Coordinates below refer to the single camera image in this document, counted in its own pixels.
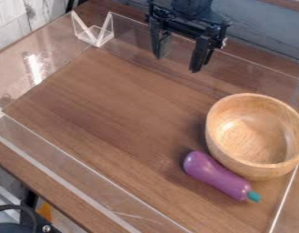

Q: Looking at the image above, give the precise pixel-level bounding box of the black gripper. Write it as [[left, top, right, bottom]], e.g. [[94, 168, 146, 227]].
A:
[[146, 0, 230, 73]]

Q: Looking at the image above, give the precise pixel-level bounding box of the purple toy eggplant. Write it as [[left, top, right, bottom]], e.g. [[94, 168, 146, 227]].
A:
[[182, 151, 261, 202]]

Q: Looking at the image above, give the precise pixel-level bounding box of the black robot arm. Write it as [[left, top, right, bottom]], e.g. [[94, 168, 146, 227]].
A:
[[145, 0, 230, 73]]

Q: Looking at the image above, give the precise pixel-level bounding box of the brown wooden bowl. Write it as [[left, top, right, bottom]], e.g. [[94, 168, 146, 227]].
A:
[[205, 93, 299, 181]]

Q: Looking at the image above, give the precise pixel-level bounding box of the clear acrylic corner bracket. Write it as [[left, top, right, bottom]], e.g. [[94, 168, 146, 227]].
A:
[[70, 12, 114, 47]]

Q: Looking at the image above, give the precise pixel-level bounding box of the clear acrylic front wall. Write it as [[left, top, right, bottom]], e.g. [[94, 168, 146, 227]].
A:
[[0, 113, 189, 233]]

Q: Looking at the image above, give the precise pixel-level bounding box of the black clamp with cable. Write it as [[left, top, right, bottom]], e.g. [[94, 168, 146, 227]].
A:
[[0, 204, 62, 233]]

